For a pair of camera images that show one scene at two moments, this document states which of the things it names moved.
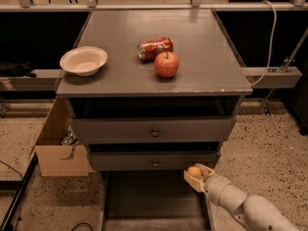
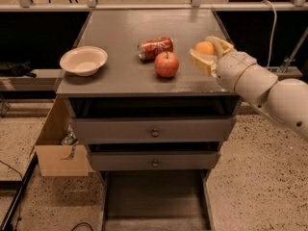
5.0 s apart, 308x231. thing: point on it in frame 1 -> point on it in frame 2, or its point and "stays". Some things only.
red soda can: (149, 49) stays
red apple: (166, 64) stays
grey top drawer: (157, 129) stays
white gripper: (214, 186) -> (233, 68)
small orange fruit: (194, 171) -> (205, 47)
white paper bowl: (85, 61) stays
